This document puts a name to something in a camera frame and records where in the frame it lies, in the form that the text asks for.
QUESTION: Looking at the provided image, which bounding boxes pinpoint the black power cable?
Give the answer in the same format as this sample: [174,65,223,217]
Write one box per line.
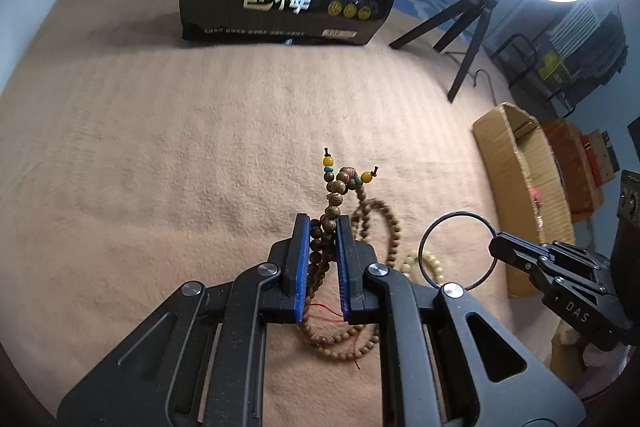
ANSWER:
[445,51,501,104]

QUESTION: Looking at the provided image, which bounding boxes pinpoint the wooden bead necklace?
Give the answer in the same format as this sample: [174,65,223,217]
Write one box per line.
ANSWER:
[296,148,405,354]

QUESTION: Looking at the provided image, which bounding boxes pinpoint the cream bead bracelet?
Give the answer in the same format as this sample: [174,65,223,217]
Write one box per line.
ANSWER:
[400,252,446,289]

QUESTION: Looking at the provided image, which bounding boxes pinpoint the black garment rack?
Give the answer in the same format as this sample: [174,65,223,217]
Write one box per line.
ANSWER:
[492,32,583,118]

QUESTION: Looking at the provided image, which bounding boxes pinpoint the thin metal bangle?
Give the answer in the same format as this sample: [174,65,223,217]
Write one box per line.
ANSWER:
[419,212,497,291]

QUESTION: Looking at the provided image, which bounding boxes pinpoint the black tripod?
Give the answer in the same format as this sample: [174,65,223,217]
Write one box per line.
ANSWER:
[389,0,507,104]

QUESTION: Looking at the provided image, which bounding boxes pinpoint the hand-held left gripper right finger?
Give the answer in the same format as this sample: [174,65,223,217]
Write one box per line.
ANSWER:
[336,216,591,427]

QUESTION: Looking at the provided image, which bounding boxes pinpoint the striped towel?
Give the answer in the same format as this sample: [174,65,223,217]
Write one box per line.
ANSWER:
[550,2,603,58]

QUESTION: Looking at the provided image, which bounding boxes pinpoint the cardboard box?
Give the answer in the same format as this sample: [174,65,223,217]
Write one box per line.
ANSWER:
[472,103,576,298]

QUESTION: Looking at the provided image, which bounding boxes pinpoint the dark hanging clothes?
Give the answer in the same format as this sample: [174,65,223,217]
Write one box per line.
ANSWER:
[590,7,630,85]

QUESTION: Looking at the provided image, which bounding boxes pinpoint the red flat box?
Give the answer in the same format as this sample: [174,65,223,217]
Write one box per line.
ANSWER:
[580,132,617,188]

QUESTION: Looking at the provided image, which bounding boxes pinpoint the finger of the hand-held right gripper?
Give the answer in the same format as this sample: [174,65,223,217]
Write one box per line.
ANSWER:
[530,264,635,352]
[489,232,608,280]

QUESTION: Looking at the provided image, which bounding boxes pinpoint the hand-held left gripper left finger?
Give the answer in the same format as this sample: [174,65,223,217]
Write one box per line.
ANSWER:
[57,213,312,427]

